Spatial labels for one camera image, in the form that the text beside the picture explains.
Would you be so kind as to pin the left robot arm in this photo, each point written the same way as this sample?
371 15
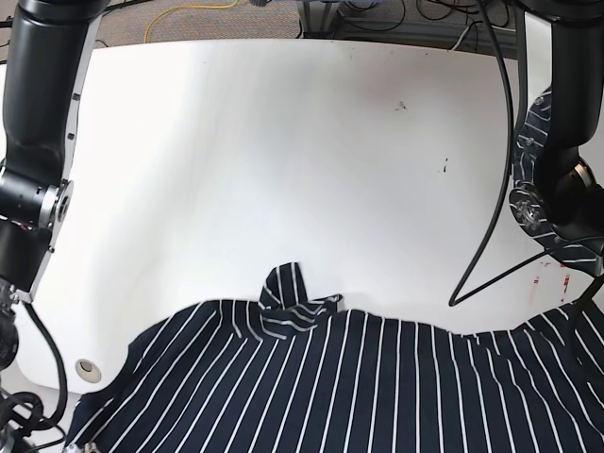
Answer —
555 197

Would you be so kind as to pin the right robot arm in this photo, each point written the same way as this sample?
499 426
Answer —
50 48

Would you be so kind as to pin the red tape rectangle marking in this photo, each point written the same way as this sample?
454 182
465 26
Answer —
550 283

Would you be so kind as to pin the navy white striped T-shirt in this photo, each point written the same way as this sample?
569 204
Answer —
287 373

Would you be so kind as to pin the left table cable grommet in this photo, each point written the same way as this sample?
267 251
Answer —
88 371

